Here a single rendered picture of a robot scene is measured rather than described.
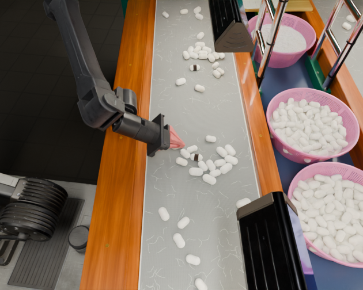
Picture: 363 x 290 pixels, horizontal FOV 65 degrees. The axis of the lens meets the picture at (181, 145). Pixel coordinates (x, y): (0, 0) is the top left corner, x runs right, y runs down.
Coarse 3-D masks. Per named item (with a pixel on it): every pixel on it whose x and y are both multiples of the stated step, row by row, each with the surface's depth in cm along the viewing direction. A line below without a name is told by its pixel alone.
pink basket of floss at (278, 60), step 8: (256, 16) 116; (288, 16) 117; (296, 16) 116; (248, 24) 113; (264, 24) 119; (288, 24) 118; (296, 24) 116; (304, 24) 114; (304, 32) 114; (312, 32) 110; (312, 40) 108; (256, 56) 111; (272, 56) 106; (280, 56) 105; (288, 56) 105; (296, 56) 106; (272, 64) 110; (280, 64) 110; (288, 64) 111
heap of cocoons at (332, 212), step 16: (320, 176) 77; (336, 176) 77; (304, 192) 74; (320, 192) 74; (336, 192) 74; (352, 192) 74; (304, 208) 72; (320, 208) 73; (336, 208) 72; (352, 208) 72; (304, 224) 69; (320, 224) 70; (336, 224) 69; (352, 224) 71; (320, 240) 67; (336, 240) 68; (352, 240) 67; (336, 256) 65; (352, 256) 66
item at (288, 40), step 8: (264, 32) 115; (280, 32) 116; (288, 32) 115; (296, 32) 115; (264, 40) 112; (280, 40) 113; (288, 40) 113; (296, 40) 112; (304, 40) 113; (280, 48) 109; (288, 48) 109; (296, 48) 110; (304, 48) 110
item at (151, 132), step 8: (144, 120) 70; (152, 120) 77; (160, 120) 73; (144, 128) 69; (152, 128) 70; (160, 128) 72; (136, 136) 69; (144, 136) 69; (152, 136) 70; (160, 136) 70; (152, 144) 72; (160, 144) 69; (152, 152) 71
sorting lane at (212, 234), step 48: (192, 0) 128; (192, 96) 94; (240, 96) 94; (192, 144) 83; (240, 144) 83; (144, 192) 74; (192, 192) 74; (240, 192) 74; (144, 240) 67; (192, 240) 67; (144, 288) 62; (192, 288) 62; (240, 288) 62
